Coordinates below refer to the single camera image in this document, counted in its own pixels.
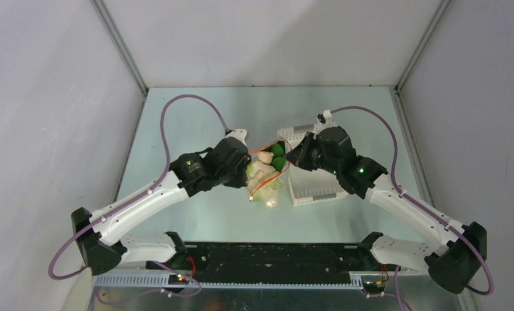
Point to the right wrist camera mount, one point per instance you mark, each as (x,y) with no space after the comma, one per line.
(325,120)

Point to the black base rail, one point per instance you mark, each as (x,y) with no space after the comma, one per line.
(274,263)

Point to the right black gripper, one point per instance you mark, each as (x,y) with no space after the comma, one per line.
(302,152)

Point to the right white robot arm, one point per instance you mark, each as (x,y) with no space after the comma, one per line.
(451,252)

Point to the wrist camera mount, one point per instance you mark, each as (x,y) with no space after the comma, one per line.
(325,120)
(239,134)

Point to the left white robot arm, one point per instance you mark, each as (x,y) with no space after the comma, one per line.
(101,235)

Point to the pale green cabbage leaf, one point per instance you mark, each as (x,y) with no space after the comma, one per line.
(262,178)

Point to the clear zip top bag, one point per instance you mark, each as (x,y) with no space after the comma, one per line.
(283,173)

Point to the white plastic basket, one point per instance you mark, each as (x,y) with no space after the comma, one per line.
(306,187)

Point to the green bok choy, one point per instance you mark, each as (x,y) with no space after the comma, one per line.
(278,160)

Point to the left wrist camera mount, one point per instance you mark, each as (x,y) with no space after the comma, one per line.
(239,134)

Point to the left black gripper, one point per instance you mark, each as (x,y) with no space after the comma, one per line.
(241,181)

